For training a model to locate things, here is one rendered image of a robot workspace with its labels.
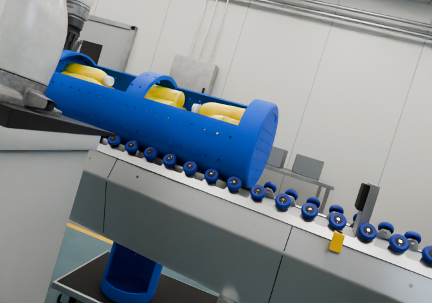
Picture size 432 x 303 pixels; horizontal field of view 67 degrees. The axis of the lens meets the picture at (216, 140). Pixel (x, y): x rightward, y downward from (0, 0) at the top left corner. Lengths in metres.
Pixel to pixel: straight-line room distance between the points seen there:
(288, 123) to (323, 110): 0.48
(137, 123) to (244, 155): 0.37
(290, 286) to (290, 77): 3.82
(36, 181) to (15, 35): 0.29
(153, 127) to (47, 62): 0.40
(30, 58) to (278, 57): 4.10
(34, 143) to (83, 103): 0.55
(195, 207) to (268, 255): 0.25
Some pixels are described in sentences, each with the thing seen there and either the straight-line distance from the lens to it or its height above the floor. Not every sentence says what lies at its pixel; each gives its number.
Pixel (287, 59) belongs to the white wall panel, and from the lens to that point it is 4.66.
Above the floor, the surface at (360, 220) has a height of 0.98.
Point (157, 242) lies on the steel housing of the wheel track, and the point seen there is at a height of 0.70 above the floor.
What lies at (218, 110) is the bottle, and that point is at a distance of 1.08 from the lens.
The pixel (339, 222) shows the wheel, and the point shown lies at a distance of 0.94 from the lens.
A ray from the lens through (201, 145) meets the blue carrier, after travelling 0.98.
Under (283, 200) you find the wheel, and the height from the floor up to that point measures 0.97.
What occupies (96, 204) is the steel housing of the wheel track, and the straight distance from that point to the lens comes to 1.21.
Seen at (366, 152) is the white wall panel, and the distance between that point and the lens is 4.61.
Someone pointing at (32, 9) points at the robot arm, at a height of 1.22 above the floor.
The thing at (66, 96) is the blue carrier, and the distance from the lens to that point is 1.28.
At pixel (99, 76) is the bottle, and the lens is 1.36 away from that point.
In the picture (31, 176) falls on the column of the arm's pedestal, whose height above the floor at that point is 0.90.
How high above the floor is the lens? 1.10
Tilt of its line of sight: 2 degrees down
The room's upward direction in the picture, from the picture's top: 17 degrees clockwise
